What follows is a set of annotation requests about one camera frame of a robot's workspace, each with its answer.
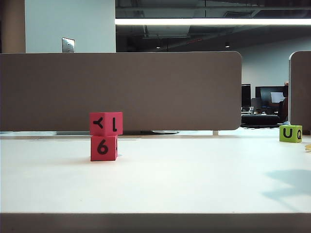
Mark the red foam block letter Y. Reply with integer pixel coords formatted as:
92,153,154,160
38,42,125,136
89,112,123,136

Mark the green foam block letter U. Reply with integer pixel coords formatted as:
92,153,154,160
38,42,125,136
279,124,303,143

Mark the black computer monitor dark screen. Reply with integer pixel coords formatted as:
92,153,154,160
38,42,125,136
241,83,252,107

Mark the seated person in background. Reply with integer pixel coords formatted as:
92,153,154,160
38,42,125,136
278,82,290,124

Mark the red foam block number 6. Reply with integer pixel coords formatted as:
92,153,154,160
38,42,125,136
90,134,119,162

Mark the black computer monitor lit screen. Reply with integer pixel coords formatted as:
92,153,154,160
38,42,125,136
255,86,287,109

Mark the metal wall switch plate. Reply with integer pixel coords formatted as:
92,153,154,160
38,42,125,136
61,37,75,53

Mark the aluminium divider rail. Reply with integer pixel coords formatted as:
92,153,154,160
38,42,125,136
0,131,91,136

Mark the white ceiling light strip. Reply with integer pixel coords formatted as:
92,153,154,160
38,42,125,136
115,18,311,26

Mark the long brown desk divider panel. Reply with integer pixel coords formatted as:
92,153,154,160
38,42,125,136
0,50,242,132

